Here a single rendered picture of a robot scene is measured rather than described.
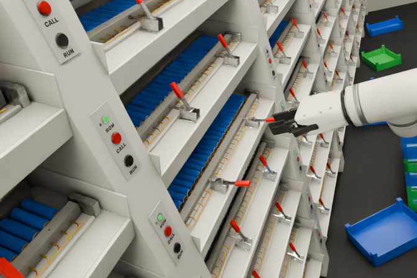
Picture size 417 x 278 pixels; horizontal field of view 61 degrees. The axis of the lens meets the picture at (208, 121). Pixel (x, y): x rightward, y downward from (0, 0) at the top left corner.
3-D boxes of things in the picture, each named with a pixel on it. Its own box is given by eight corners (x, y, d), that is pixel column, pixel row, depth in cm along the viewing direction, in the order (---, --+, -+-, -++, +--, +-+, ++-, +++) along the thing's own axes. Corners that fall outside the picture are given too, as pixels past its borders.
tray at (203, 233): (273, 111, 119) (276, 87, 113) (200, 266, 74) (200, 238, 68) (217, 99, 125) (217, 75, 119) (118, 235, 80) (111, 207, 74)
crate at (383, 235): (401, 209, 173) (399, 197, 169) (435, 236, 155) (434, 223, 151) (347, 236, 170) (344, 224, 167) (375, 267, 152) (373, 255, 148)
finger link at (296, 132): (328, 113, 74) (309, 110, 79) (302, 135, 71) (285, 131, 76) (330, 118, 74) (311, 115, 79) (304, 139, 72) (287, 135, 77)
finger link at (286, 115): (301, 102, 82) (275, 108, 86) (298, 108, 80) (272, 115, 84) (306, 113, 83) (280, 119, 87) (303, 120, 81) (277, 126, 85)
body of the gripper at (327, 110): (350, 79, 75) (300, 92, 81) (344, 103, 67) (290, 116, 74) (361, 108, 78) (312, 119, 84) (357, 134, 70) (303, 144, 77)
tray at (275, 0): (300, -8, 162) (304, -41, 154) (265, 44, 117) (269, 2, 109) (257, -13, 168) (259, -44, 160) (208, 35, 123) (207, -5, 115)
